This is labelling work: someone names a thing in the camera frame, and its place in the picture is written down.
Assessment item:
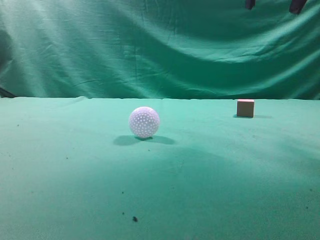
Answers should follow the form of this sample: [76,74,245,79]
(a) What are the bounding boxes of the green table cloth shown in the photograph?
[0,97,320,240]

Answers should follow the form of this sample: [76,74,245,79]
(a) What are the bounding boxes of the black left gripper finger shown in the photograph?
[245,0,255,10]

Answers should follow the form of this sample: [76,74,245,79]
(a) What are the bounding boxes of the white dimpled ball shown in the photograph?
[128,106,160,139]

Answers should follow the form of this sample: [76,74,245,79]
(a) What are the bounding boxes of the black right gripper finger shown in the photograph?
[289,0,308,14]

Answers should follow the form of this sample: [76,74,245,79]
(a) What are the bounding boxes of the pink cube block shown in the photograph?
[236,99,255,118]

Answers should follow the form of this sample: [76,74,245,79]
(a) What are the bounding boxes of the green backdrop cloth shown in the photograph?
[0,0,320,100]

